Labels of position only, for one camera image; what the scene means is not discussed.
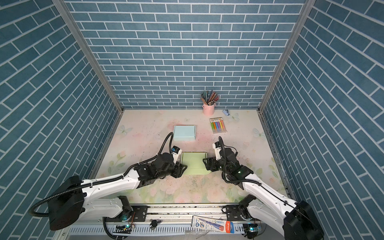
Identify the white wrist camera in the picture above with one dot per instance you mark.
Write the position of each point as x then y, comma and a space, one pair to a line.
176, 152
217, 149

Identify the white red blue package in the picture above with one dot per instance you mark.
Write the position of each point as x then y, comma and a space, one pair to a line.
213, 225

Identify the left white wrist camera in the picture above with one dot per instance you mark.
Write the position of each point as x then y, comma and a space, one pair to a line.
176, 152

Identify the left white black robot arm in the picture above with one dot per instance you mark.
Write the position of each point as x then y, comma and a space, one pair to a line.
76, 199

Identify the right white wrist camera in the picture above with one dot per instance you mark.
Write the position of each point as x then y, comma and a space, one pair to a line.
217, 149

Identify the light green paper box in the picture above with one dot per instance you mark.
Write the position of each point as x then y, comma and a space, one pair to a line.
194, 163

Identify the black mounting plate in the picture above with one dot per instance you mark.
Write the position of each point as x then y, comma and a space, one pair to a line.
137, 214
238, 213

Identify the right green lit device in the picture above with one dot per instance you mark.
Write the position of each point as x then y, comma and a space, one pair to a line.
250, 231

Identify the pink pencil cup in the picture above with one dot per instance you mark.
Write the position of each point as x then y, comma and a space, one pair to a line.
208, 110

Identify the coloured pencils bundle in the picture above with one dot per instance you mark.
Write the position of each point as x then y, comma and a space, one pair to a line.
209, 98

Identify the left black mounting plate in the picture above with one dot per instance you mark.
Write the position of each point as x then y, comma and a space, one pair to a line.
137, 214

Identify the small black knob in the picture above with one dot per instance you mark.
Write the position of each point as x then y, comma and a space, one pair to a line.
153, 224

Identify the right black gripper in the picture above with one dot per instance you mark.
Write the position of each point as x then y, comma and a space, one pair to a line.
211, 160

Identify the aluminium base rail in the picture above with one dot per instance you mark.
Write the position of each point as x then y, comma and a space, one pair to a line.
173, 220

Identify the light blue paper box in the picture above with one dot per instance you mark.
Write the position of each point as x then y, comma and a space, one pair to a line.
184, 133

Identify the pack of coloured markers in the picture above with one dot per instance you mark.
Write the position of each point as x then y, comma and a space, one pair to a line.
217, 125

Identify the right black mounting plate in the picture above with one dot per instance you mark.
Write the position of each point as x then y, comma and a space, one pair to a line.
238, 213

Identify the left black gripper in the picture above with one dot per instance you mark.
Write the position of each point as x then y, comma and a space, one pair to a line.
179, 170

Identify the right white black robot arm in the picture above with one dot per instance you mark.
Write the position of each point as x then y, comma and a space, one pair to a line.
293, 220

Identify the left green circuit board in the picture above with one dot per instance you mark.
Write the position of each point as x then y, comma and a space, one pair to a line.
122, 230

